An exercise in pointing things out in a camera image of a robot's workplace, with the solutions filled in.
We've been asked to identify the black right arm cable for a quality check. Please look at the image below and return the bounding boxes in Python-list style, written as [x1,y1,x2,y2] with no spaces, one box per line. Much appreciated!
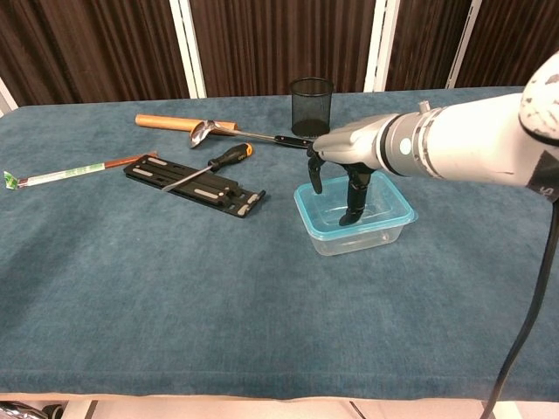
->
[481,216,559,419]

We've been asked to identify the chopsticks in paper wrapper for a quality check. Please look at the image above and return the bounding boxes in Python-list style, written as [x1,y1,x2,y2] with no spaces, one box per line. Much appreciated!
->
[3,150,158,191]

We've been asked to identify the clear plastic container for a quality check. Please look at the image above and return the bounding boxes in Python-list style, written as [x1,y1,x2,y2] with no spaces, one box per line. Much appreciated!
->
[300,174,415,258]

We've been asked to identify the blue plastic lid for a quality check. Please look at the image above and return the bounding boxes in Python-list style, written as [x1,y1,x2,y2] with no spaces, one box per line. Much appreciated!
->
[293,169,416,240]

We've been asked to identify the wooden rolling pin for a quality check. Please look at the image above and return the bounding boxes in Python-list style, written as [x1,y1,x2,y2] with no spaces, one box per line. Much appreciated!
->
[134,113,240,132]

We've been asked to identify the blue table cloth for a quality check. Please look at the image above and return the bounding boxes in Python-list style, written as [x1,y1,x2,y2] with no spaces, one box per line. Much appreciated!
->
[0,85,559,402]

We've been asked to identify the metal spoon black handle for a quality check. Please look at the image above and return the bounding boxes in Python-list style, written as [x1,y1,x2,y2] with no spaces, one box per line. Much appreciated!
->
[188,119,316,150]

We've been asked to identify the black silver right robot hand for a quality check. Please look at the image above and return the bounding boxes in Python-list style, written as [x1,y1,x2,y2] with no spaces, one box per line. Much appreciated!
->
[307,113,399,227]

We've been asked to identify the black mesh pen cup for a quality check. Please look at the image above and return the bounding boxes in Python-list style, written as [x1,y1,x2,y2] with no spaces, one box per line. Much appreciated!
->
[289,77,335,137]

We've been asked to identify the black orange screwdriver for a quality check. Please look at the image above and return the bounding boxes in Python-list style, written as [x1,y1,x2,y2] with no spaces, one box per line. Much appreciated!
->
[160,142,255,192]

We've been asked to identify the brown screen panel white frame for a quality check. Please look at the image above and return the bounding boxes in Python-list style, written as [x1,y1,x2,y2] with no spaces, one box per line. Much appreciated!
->
[0,0,206,108]
[174,0,394,98]
[445,0,559,88]
[370,0,481,92]
[0,77,19,117]

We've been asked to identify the black flat mounting plate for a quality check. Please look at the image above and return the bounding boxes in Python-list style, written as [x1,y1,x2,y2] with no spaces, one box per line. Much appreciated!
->
[122,155,266,218]

